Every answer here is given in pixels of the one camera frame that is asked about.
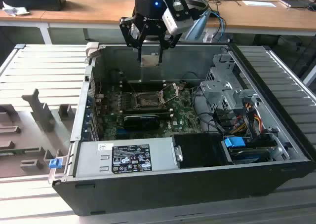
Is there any blue disk carrier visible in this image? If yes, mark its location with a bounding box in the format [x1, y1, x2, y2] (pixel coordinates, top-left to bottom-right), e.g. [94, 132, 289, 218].
[223, 137, 246, 149]

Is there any wooden office desk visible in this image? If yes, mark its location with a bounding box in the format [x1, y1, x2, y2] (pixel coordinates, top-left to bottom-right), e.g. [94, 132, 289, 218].
[0, 0, 316, 37]

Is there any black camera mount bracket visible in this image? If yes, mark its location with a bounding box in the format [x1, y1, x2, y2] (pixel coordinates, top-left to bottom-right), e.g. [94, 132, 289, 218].
[169, 0, 195, 22]

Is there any black wire connector bundle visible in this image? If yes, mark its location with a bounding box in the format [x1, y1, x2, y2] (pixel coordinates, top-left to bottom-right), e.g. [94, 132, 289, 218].
[213, 109, 238, 134]

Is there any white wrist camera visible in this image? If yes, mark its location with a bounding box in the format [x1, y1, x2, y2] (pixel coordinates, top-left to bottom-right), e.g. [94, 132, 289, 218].
[161, 7, 194, 35]

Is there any white flat desk panel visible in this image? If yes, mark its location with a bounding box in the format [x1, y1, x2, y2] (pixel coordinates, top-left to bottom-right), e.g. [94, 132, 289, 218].
[241, 0, 277, 8]

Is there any grey parts rack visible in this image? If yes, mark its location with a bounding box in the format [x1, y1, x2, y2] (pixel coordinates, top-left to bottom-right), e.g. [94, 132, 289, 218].
[0, 88, 78, 178]

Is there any black open PC case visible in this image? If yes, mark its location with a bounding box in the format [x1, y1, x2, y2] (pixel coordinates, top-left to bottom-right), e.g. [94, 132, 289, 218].
[51, 42, 316, 217]

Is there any metal socket cover frame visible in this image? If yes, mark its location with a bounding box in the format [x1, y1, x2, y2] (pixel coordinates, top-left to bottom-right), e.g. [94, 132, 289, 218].
[158, 82, 180, 104]

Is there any silver metal latch plate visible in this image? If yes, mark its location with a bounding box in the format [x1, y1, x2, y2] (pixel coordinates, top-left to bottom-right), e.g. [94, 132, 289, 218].
[173, 146, 185, 162]

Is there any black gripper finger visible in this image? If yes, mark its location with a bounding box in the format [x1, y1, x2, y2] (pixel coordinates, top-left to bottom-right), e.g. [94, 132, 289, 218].
[119, 16, 149, 62]
[157, 33, 183, 63]

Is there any black graphics card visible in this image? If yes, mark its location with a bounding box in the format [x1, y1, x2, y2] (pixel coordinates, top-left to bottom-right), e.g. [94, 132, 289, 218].
[122, 115, 161, 130]

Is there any silver power supply unit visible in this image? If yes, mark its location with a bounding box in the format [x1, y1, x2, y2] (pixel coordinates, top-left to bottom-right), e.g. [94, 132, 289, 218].
[74, 136, 178, 178]

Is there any crumpled white paper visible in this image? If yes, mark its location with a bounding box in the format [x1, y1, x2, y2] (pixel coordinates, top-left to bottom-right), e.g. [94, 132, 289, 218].
[1, 0, 31, 17]

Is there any green RAM stick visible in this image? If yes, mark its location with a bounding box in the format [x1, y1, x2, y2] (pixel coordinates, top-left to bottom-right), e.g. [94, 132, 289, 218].
[122, 112, 174, 119]

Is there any dark hard disk drive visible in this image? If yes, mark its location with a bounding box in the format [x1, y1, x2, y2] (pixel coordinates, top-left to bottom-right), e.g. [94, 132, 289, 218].
[226, 145, 278, 165]

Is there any silver square CPU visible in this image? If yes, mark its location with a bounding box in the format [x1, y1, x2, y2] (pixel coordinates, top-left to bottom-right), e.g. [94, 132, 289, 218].
[141, 53, 161, 68]

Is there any blue cable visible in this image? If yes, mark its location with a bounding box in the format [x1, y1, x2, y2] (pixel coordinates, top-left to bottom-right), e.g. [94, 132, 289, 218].
[209, 10, 227, 41]

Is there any yellow red wire bundle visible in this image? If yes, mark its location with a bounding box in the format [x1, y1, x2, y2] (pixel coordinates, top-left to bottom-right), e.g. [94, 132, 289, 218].
[232, 103, 264, 136]

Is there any blue case latch clip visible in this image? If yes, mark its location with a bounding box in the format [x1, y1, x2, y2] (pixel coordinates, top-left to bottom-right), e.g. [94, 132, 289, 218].
[48, 159, 62, 170]

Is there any dark tablet on desk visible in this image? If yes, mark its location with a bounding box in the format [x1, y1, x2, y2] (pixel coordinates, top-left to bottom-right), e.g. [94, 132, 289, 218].
[278, 0, 313, 9]

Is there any metal CPU socket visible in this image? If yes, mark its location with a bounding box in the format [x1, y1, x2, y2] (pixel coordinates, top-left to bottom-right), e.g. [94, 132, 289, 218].
[130, 90, 168, 110]

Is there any beige plastic case latch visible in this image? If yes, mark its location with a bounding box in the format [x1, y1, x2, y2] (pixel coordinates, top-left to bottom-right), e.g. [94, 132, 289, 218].
[85, 42, 100, 60]

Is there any green motherboard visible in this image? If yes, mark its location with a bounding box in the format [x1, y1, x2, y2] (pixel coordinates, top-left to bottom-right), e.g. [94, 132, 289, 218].
[95, 82, 205, 141]

